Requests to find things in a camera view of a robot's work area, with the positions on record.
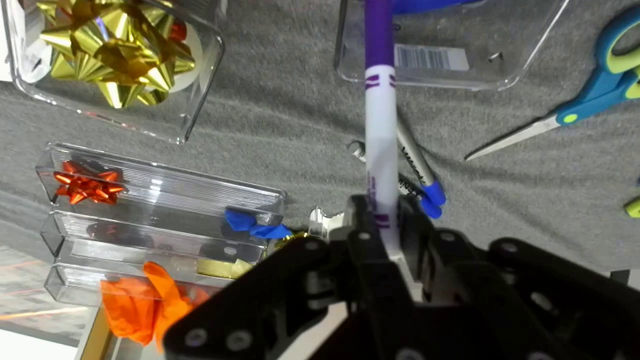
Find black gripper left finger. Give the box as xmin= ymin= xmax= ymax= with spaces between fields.
xmin=161 ymin=194 xmax=423 ymax=360

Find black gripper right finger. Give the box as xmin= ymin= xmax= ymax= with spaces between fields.
xmin=397 ymin=197 xmax=640 ymax=360

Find blue and green scissors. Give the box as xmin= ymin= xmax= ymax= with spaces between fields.
xmin=462 ymin=7 xmax=640 ymax=165

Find gold gift bow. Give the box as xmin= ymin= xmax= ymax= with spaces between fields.
xmin=33 ymin=0 xmax=198 ymax=112

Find purple and white marker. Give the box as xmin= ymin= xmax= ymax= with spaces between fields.
xmin=361 ymin=0 xmax=426 ymax=303

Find grey felt table cloth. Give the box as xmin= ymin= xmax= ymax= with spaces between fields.
xmin=0 ymin=0 xmax=640 ymax=351

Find clear plastic bow container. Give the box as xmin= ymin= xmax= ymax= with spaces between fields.
xmin=0 ymin=0 xmax=227 ymax=146

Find clear plastic container with barcode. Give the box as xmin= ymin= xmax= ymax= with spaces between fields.
xmin=331 ymin=0 xmax=571 ymax=95

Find clear compartment organizer tray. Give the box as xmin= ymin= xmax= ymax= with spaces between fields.
xmin=36 ymin=141 xmax=289 ymax=360

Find yellow-green plastic piece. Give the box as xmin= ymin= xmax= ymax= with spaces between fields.
xmin=621 ymin=194 xmax=640 ymax=222

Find small red gift bow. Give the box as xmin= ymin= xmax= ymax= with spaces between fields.
xmin=52 ymin=160 xmax=128 ymax=209

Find blue balloon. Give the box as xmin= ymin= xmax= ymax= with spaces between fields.
xmin=221 ymin=206 xmax=295 ymax=245

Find orange balloon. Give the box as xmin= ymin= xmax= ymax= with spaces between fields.
xmin=98 ymin=260 xmax=211 ymax=351

